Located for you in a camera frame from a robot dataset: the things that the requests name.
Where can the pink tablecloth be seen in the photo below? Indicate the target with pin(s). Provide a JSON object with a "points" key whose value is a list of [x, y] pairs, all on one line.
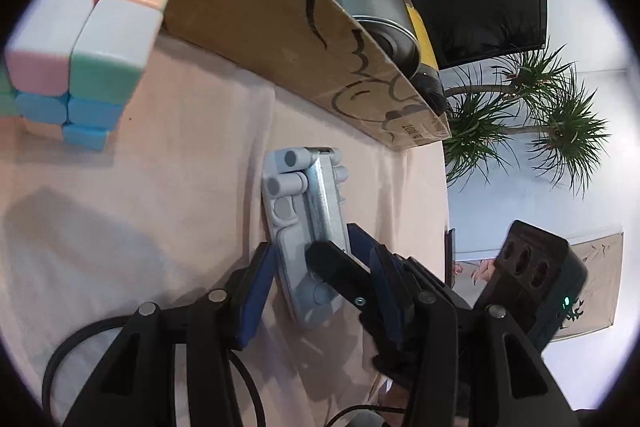
{"points": [[150, 207]]}

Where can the black and yellow canister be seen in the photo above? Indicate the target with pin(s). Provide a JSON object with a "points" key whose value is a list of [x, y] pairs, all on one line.
{"points": [[425, 82]]}

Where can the large cardboard box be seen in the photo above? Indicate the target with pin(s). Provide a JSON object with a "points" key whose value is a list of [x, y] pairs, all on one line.
{"points": [[260, 7]]}

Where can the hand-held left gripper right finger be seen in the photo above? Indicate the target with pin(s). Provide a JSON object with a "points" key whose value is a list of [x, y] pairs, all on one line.
{"points": [[390, 302]]}

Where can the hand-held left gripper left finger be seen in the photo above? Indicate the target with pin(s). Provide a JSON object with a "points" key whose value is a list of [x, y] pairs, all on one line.
{"points": [[255, 302]]}

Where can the beige wall hanging picture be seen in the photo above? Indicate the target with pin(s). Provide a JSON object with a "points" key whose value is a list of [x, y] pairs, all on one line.
{"points": [[600, 277]]}

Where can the pastel puzzle cube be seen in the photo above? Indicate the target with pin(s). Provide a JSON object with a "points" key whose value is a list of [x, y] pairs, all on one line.
{"points": [[110, 37]]}

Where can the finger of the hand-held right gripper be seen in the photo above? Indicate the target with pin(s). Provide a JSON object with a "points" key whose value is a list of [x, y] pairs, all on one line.
{"points": [[335, 264], [359, 239]]}

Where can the grey folding phone stand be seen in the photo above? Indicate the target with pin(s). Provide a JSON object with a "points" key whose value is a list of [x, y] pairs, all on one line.
{"points": [[300, 217]]}

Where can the spiky-leaved potted palm plant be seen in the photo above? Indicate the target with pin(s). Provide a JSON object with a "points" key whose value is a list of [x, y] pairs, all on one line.
{"points": [[565, 127]]}

